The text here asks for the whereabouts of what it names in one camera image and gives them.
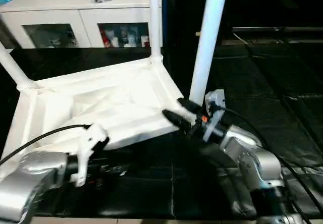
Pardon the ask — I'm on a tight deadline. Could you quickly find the white cabinet with glass doors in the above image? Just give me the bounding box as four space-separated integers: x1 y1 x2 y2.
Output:
0 0 164 49

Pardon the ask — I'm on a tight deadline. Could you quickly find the red and white bottle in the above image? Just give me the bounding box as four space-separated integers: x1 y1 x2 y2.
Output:
100 28 111 48

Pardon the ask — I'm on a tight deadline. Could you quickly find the white plastic table top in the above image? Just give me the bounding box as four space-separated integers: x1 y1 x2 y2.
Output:
0 56 200 185

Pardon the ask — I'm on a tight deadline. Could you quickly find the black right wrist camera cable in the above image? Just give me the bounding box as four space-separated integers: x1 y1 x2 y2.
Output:
219 106 323 210

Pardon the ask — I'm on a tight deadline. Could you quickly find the black mat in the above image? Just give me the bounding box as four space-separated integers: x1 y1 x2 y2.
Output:
0 44 323 220

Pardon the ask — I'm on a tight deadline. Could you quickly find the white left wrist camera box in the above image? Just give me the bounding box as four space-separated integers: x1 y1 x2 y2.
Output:
73 124 110 188

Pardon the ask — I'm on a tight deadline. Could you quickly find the long black bar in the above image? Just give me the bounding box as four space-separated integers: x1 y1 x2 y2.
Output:
232 26 323 33

